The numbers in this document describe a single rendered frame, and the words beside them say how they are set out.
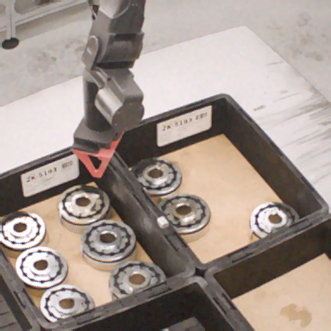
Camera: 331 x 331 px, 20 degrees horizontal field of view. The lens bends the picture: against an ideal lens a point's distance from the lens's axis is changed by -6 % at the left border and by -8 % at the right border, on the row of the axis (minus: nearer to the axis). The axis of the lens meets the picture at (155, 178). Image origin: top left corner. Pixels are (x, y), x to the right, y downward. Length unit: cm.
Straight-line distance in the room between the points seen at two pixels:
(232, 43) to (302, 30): 138
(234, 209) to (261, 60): 70
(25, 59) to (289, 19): 114
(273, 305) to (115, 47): 57
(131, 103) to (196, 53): 107
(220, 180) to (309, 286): 34
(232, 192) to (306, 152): 36
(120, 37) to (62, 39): 234
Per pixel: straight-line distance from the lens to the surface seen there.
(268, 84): 243
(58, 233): 187
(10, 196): 189
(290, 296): 176
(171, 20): 391
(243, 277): 172
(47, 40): 384
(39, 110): 235
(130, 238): 181
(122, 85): 147
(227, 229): 187
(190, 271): 166
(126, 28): 148
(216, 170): 199
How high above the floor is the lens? 218
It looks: 44 degrees down
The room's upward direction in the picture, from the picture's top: 1 degrees counter-clockwise
